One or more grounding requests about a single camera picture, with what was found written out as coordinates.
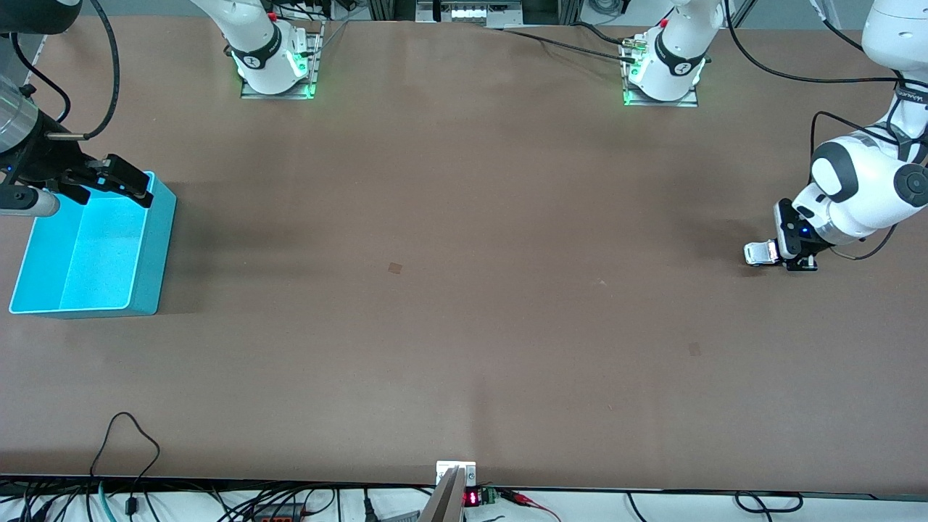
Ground white jeep toy black bed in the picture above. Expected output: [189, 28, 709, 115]
[743, 240, 782, 268]

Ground blue plastic bin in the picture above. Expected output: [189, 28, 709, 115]
[9, 171, 178, 318]

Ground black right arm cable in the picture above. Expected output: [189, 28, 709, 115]
[9, 0, 121, 140]

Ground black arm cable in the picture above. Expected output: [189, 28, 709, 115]
[9, 0, 121, 140]
[724, 0, 928, 261]

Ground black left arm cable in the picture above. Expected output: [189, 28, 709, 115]
[724, 0, 928, 261]

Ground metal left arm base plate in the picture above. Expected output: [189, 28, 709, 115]
[622, 42, 700, 109]

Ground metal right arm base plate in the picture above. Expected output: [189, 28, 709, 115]
[240, 32, 324, 101]

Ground thin black looped cable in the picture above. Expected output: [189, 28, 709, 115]
[88, 411, 162, 517]

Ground black coiled cable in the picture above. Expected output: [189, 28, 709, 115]
[734, 491, 805, 515]

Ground black cable on table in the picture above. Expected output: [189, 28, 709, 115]
[571, 21, 639, 47]
[502, 28, 639, 63]

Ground red clip lead wires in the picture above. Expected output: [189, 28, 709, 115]
[499, 489, 563, 522]

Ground metal equipment frame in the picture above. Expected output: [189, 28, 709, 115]
[366, 0, 584, 30]

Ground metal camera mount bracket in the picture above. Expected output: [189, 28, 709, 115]
[419, 460, 478, 522]

